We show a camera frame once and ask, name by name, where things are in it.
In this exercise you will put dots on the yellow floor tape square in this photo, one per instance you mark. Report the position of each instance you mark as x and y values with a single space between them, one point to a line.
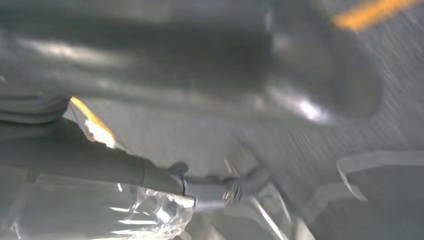
96 130

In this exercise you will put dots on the yellow floor tape strip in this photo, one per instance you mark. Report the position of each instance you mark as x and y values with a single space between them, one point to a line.
371 15

